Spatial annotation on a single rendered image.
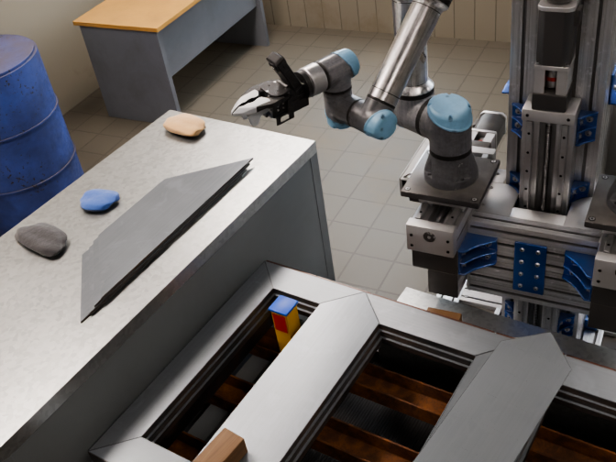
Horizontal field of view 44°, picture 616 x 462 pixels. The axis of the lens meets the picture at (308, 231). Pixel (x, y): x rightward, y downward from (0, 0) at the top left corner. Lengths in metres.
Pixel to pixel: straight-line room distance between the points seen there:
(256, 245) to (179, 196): 0.26
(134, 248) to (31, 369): 0.42
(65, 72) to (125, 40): 0.74
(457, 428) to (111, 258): 0.98
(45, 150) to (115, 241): 1.95
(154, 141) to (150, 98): 2.30
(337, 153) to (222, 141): 1.87
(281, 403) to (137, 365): 0.38
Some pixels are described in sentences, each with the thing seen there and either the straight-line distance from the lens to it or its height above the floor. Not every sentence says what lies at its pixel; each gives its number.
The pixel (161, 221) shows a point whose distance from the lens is 2.17.
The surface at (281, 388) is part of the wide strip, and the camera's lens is 1.91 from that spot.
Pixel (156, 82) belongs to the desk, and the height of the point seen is 0.29.
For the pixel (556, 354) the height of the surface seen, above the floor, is 0.87.
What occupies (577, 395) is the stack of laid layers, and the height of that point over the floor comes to 0.85.
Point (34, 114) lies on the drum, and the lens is 3.97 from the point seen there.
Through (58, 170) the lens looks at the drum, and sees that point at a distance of 4.13.
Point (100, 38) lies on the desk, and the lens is 4.90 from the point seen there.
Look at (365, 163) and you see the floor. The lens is 4.20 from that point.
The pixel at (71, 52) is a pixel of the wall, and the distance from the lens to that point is 5.43.
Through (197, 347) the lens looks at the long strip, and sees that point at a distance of 2.06.
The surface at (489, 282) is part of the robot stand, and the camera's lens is 2.34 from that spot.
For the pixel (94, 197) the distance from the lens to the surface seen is 2.34.
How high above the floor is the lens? 2.30
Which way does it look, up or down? 38 degrees down
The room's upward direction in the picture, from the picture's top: 9 degrees counter-clockwise
